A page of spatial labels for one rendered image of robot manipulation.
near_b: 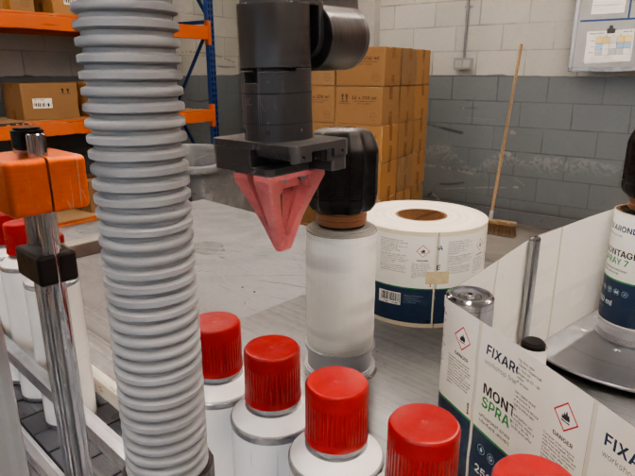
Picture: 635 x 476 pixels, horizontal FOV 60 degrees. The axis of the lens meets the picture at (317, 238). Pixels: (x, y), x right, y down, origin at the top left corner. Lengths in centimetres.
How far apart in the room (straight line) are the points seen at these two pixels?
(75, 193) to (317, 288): 37
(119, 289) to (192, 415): 6
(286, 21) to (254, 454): 30
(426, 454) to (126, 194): 17
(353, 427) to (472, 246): 56
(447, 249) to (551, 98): 405
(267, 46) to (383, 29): 499
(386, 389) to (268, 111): 37
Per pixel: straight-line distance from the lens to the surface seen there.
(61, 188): 33
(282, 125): 44
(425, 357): 75
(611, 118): 471
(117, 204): 18
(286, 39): 44
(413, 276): 79
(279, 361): 31
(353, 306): 64
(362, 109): 377
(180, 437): 22
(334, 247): 61
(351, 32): 50
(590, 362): 78
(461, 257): 81
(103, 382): 66
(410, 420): 27
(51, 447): 64
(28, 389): 72
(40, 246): 36
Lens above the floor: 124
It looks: 17 degrees down
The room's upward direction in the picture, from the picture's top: straight up
